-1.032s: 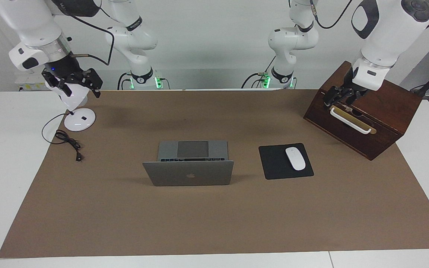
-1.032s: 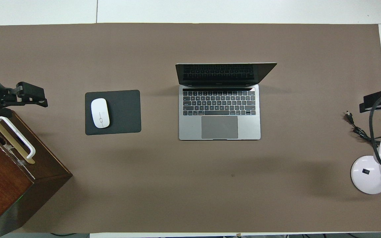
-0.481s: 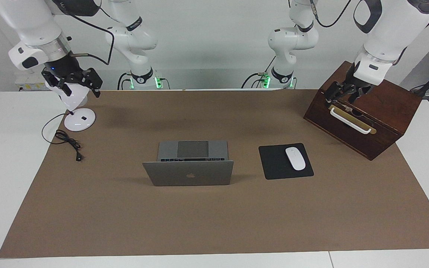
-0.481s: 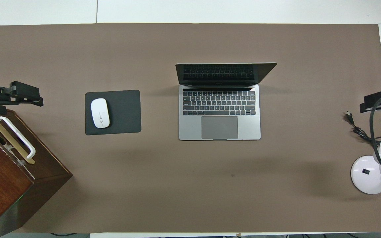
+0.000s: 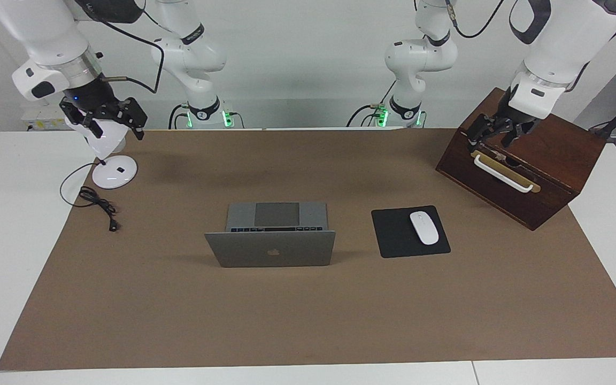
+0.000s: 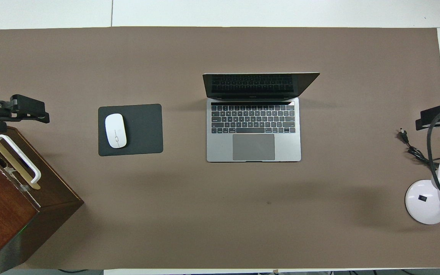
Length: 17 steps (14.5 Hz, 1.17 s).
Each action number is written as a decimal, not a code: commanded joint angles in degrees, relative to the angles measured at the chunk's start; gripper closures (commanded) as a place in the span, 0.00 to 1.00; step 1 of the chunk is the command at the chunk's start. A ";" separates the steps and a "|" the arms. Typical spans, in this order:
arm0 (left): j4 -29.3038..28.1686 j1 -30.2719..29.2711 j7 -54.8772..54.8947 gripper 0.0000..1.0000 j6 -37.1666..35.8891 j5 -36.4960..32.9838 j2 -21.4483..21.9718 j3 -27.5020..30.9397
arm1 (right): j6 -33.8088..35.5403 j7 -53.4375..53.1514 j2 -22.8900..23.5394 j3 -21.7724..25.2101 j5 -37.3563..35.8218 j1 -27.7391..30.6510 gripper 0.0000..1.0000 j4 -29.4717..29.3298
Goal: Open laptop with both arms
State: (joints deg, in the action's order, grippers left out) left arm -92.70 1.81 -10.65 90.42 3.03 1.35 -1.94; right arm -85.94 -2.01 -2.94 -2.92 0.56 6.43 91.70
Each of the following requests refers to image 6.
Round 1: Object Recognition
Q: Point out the silver apple laptop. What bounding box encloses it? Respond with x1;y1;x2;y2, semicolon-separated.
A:
202;72;320;162

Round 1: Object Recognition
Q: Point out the white computer mouse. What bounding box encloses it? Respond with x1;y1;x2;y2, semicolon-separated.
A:
105;113;128;149

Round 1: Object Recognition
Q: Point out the black lamp power cable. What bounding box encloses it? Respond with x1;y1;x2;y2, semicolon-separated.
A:
396;129;440;171

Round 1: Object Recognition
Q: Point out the white desk lamp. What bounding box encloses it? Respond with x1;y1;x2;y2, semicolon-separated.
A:
405;158;440;225

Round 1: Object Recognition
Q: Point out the black mouse pad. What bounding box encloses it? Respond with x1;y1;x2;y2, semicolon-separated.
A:
98;104;164;157

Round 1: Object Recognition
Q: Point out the brown table mat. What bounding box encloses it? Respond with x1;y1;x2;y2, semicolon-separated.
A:
0;27;440;270

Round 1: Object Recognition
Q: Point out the white box handle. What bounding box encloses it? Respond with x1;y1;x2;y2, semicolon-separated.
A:
0;134;42;184

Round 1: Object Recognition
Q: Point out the dark wooden box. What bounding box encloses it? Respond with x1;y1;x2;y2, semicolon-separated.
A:
0;126;84;275

